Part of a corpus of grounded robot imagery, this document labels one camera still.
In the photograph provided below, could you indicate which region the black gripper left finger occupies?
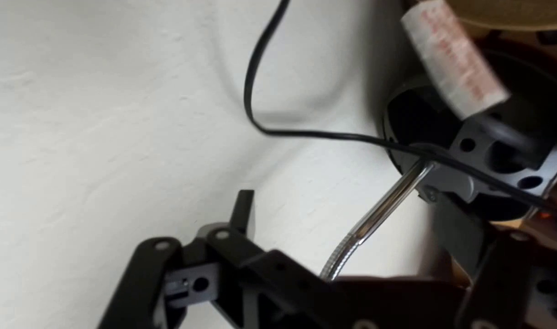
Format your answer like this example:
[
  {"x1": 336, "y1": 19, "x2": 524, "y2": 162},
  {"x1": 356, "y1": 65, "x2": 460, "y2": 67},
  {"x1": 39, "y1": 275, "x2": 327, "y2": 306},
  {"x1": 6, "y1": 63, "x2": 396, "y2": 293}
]
[{"x1": 97, "y1": 189, "x2": 329, "y2": 329}]

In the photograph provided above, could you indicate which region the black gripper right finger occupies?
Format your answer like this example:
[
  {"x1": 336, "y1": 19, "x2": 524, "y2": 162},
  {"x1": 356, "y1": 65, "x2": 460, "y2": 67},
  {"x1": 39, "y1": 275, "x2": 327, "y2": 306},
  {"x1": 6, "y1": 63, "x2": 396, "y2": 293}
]
[{"x1": 453, "y1": 227, "x2": 557, "y2": 329}]

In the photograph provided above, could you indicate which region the black gooseneck desk lamp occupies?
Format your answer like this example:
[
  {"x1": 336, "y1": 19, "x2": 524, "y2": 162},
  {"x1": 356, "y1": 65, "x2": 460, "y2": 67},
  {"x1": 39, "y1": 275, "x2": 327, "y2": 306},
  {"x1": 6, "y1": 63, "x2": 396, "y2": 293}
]
[{"x1": 318, "y1": 45, "x2": 557, "y2": 286}]

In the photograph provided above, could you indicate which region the white tag red print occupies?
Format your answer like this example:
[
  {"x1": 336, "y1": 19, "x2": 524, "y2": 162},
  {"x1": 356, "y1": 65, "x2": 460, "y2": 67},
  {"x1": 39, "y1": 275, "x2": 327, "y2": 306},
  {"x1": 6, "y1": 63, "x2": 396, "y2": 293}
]
[{"x1": 400, "y1": 0, "x2": 512, "y2": 123}]

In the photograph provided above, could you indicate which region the thin black cable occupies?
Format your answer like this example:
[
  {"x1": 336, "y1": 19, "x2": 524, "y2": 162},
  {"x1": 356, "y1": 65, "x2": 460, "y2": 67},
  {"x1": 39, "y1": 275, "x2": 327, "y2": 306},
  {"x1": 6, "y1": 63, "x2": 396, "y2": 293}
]
[{"x1": 241, "y1": 0, "x2": 557, "y2": 216}]

